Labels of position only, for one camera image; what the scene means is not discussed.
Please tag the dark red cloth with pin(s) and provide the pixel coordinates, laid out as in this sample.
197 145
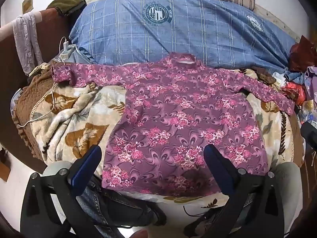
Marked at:
301 53

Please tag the person's left hand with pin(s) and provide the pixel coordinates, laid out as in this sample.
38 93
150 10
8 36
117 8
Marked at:
139 234

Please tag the white charger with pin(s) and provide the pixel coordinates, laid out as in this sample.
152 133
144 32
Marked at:
65 47

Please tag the brown quilted bedspread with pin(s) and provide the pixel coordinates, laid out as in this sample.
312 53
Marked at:
29 96

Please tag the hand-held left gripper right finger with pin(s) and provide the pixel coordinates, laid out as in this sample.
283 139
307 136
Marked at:
218 168

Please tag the beige leaf print blanket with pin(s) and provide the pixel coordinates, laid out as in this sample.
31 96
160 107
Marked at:
81 109

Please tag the brown headboard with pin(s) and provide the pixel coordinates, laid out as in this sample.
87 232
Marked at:
10 79

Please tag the orange red cloth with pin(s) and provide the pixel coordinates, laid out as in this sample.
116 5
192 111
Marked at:
294 91

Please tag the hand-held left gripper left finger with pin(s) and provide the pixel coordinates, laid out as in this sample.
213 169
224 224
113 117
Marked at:
85 168

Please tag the blue denim cloth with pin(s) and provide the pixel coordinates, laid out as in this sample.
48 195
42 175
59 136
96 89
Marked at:
293 75

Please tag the purple floral shirt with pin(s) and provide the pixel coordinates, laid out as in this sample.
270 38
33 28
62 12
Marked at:
173 119

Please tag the blue jeans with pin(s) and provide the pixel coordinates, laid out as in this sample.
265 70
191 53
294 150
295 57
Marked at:
116 205

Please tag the olive green cloth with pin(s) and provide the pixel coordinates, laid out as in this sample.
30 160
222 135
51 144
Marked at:
66 3

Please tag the grey cloth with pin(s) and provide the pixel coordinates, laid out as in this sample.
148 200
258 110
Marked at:
79 58

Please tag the lilac printed cloth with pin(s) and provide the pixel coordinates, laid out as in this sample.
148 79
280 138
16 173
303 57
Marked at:
312 79

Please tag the small yellow wall picture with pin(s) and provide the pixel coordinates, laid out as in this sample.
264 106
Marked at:
27 2

